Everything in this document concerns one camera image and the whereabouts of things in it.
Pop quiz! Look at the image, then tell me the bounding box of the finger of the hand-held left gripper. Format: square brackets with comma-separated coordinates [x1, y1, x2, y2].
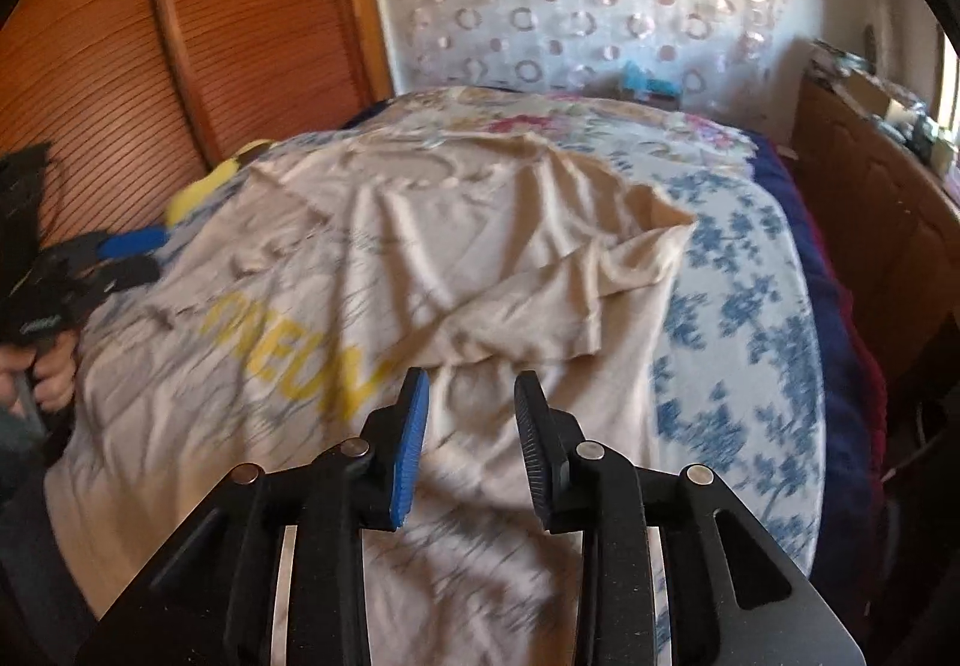
[56, 257, 163, 311]
[45, 226, 170, 264]

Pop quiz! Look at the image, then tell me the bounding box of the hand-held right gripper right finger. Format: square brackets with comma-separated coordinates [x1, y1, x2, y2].
[514, 370, 863, 666]

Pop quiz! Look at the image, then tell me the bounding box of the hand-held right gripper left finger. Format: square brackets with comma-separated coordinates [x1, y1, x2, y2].
[75, 368, 431, 666]

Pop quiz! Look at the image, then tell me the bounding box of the beige printed t-shirt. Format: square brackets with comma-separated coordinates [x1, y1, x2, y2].
[45, 137, 700, 666]

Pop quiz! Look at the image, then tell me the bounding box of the person's left hand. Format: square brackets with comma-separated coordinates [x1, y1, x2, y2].
[0, 334, 77, 413]

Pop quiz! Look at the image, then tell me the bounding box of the blue and white patterned blanket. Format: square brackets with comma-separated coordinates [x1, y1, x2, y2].
[79, 145, 826, 666]

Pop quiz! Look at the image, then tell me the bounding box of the blue box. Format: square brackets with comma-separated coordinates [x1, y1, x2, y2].
[619, 62, 681, 102]

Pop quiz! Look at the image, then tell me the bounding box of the wooden sideboard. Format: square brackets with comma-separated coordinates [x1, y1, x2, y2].
[791, 73, 960, 386]

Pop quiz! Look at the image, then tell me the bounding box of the cardboard box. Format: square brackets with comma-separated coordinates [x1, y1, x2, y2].
[832, 70, 910, 121]

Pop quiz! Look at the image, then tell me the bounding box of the pile of small sideboard items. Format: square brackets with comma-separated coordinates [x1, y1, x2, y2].
[806, 28, 960, 191]

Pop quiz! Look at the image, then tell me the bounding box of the window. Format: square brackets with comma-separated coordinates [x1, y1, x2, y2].
[934, 25, 960, 138]

